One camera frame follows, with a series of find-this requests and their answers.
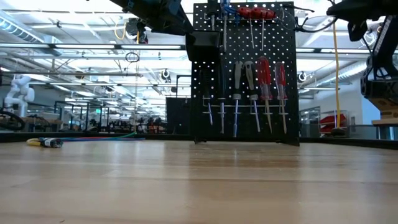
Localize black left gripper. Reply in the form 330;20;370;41
108;0;195;37

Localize black hoop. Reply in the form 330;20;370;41
0;110;27;131

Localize black metal pegboard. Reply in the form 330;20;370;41
190;1;301;147

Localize black plastic pegboard bin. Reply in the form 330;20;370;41
185;30;223;63

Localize black safety glasses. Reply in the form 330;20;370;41
280;4;339;34

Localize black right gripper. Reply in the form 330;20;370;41
326;0;398;42

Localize grey black handled screwdriver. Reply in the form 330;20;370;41
244;60;262;133
232;60;244;139

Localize metal wire ring holder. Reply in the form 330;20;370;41
201;95;290;116

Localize grey wood-topped workbench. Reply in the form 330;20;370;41
371;118;398;140

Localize red bin storage rack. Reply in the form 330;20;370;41
319;113;348;134

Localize brown cardboard box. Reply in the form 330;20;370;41
371;98;398;120

